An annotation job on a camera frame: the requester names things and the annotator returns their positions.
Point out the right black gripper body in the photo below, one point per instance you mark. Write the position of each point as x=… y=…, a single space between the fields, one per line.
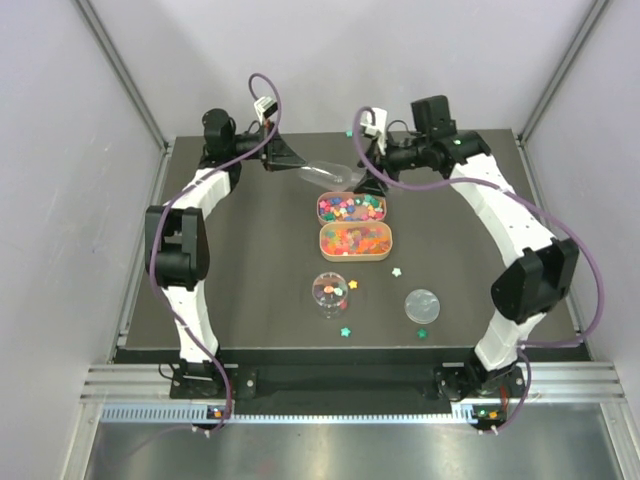
x=396 y=160

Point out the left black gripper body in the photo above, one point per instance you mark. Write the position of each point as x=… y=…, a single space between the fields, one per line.
x=269 y=153

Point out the clear plastic scoop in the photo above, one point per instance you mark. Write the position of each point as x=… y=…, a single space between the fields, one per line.
x=330 y=176

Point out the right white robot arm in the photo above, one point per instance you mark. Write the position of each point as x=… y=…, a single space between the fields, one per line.
x=539 y=267

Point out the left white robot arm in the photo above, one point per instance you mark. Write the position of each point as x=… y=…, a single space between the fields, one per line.
x=177 y=255

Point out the pink tray opaque star candies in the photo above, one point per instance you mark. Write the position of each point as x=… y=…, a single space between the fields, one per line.
x=350 y=207

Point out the tan tray translucent star candies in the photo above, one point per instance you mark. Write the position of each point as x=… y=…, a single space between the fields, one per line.
x=355 y=241

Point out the clear plastic jar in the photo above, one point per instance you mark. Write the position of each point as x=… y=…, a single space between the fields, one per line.
x=330 y=292

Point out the clear round jar lid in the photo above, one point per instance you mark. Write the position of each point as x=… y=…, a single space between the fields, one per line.
x=422 y=306

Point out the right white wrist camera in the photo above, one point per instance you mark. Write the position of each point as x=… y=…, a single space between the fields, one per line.
x=373 y=125

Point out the left aluminium corner post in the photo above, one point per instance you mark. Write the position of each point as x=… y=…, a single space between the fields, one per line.
x=105 y=43

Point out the aluminium corner post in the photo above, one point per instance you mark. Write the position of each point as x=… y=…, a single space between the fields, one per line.
x=105 y=43
x=569 y=56

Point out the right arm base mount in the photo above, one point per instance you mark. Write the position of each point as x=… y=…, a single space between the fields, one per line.
x=457 y=383

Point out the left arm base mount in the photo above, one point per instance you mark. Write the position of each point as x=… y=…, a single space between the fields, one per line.
x=210 y=382

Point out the right aluminium corner post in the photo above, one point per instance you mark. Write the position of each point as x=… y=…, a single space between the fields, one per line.
x=569 y=56

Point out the white slotted cable duct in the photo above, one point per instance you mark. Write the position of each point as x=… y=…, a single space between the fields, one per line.
x=211 y=414

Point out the aluminium front frame rail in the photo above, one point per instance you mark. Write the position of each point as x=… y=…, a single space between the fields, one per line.
x=551 y=382

